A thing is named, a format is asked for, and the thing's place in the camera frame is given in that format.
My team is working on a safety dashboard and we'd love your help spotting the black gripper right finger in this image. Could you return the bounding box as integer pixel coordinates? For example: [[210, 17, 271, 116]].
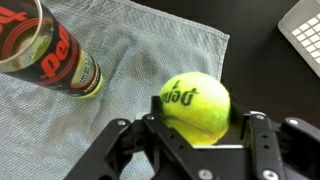
[[229, 95, 320, 180]]

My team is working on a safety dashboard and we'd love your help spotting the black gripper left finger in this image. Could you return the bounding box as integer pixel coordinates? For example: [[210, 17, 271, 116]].
[[64, 95, 201, 180]]

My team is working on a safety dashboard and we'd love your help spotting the yellow-green tennis ball with print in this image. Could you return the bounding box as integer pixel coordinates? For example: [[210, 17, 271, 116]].
[[159, 71, 232, 147]]

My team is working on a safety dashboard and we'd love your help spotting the clear tennis ball canister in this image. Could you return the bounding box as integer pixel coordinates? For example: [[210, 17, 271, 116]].
[[0, 0, 104, 100]]

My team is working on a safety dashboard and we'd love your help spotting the light blue towel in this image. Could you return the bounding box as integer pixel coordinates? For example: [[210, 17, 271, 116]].
[[0, 0, 231, 180]]

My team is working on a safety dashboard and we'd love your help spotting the clear plastic bin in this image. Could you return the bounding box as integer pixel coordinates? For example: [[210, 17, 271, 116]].
[[277, 0, 320, 78]]

